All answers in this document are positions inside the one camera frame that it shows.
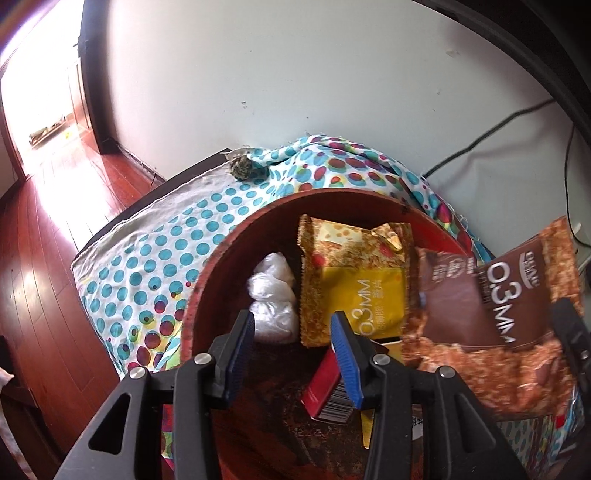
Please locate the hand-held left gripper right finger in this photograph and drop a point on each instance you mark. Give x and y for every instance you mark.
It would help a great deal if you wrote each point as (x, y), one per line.
(346, 360)

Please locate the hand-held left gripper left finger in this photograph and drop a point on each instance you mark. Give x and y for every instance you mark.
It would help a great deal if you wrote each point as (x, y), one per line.
(240, 355)

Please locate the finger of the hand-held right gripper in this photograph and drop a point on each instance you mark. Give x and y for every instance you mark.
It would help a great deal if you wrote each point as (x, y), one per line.
(569, 332)

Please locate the red barcode box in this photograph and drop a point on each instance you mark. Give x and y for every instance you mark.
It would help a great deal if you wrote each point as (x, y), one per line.
(323, 383)

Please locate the clear plastic bag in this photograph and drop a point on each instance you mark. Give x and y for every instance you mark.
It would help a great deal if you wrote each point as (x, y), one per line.
(272, 300)

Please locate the yellow snack packet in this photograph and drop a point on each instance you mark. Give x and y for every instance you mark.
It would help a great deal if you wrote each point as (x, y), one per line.
(355, 286)

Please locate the brown snack packet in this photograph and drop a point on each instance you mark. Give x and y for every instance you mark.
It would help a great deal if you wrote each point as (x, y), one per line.
(489, 369)

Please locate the round red tray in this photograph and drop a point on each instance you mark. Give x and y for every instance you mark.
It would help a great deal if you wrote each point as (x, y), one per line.
(277, 230)

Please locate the polka dot cloth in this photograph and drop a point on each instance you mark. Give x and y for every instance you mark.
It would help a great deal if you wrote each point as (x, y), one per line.
(152, 258)

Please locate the small dried plant ball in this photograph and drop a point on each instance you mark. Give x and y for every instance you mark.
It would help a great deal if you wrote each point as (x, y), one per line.
(241, 167)

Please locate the dark wooden door frame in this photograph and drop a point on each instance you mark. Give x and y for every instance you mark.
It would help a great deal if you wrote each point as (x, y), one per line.
(94, 92)

